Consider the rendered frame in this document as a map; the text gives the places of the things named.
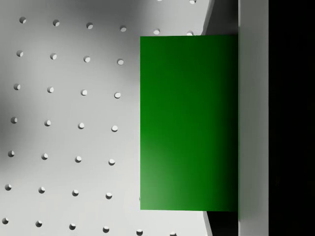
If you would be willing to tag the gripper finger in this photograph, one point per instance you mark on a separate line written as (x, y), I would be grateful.
(225, 225)
(225, 19)

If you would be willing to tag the green mug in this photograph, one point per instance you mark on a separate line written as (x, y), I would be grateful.
(187, 118)

